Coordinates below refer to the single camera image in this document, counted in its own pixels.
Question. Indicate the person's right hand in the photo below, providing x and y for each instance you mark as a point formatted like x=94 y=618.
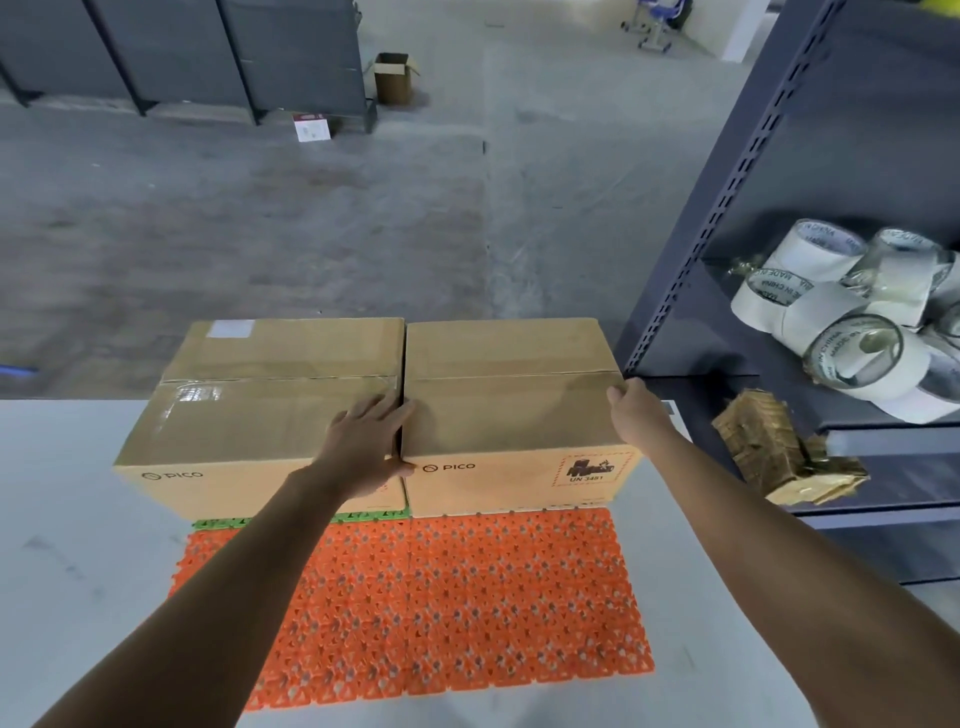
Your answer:
x=642 y=420

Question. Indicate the person's left hand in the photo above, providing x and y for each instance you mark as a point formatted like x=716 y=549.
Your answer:
x=358 y=454

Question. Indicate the person's left little finger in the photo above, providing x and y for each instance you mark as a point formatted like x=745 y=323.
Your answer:
x=347 y=422

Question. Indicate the person's left middle finger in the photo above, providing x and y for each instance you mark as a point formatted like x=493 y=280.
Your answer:
x=382 y=409

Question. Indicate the person's left thumb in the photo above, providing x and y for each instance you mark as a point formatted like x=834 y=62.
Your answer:
x=401 y=472

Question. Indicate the person's right thumb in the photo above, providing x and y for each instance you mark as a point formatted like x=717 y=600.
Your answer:
x=615 y=401

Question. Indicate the cardboard box with red label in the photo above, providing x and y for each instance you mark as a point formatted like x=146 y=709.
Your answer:
x=510 y=420

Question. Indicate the person's right forearm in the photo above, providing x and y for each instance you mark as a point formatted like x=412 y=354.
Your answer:
x=787 y=585

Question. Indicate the person's left forearm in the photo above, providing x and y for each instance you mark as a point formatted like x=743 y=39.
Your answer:
x=225 y=600

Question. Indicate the cardboard box with white sticker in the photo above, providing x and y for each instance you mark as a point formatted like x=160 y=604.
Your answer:
x=262 y=420

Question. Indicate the orange plastic grid mat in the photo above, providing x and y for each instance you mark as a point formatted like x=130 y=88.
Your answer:
x=487 y=600

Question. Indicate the green plastic grid mat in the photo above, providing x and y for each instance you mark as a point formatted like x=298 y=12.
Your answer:
x=225 y=522

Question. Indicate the bundle of brown cardboard pieces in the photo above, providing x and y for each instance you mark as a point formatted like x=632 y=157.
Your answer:
x=772 y=450

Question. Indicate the pile of white tape rolls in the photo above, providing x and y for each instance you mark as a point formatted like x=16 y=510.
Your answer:
x=862 y=352

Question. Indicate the grey metal shelf rack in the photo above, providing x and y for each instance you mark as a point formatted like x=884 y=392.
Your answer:
x=750 y=157

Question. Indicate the small white box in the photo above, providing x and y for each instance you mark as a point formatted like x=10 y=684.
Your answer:
x=311 y=127

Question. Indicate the small open cardboard box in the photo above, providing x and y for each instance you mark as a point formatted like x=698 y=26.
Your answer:
x=393 y=81

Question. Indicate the blue strip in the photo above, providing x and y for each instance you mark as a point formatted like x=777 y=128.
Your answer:
x=16 y=369

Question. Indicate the dark grey storage cabinet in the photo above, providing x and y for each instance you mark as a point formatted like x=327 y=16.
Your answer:
x=172 y=52
x=300 y=52
x=60 y=45

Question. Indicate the yellow object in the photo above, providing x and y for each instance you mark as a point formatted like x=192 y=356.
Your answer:
x=941 y=6

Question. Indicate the blue chair with metal frame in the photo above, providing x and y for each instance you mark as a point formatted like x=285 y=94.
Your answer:
x=658 y=21

